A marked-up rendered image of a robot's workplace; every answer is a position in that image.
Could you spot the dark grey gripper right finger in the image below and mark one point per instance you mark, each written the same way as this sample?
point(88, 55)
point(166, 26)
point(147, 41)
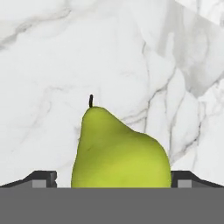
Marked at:
point(183, 178)

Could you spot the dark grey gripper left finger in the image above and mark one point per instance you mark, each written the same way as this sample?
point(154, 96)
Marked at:
point(40, 178)

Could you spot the green pear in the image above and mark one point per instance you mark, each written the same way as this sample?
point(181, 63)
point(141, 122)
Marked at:
point(119, 157)

